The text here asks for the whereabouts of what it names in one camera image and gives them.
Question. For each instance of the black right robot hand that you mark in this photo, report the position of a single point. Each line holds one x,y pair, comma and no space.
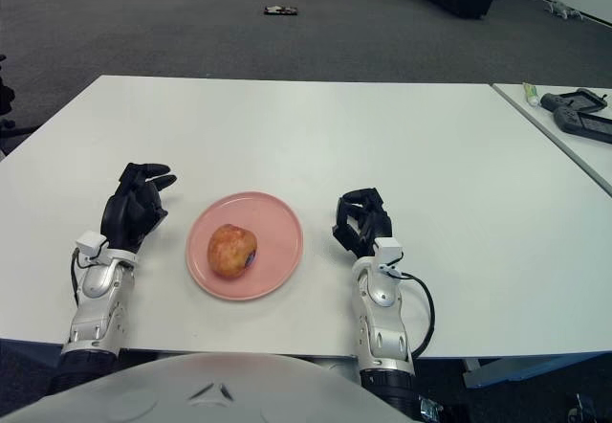
368,227

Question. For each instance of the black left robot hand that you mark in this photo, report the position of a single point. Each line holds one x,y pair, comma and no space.
129,212

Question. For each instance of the red yellow apple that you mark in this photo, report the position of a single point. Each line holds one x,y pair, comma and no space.
232,251

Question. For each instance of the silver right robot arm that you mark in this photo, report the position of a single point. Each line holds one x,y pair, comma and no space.
382,308

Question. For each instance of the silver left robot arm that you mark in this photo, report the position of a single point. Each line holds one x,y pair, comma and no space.
98,298

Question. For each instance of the pink round plate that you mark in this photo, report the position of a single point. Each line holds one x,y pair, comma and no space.
282,222

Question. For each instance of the black office chair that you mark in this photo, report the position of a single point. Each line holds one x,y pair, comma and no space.
7,107

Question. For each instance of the grey robot torso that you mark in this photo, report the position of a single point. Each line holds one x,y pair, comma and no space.
191,389

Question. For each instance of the green white tube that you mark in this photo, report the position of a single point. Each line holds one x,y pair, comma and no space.
531,93

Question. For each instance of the dark flat tray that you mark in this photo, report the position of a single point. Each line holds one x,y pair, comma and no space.
281,10

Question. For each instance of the black flat controller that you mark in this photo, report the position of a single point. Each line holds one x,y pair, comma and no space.
578,124

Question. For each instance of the grey toy robot dog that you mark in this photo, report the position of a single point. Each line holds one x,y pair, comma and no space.
561,9

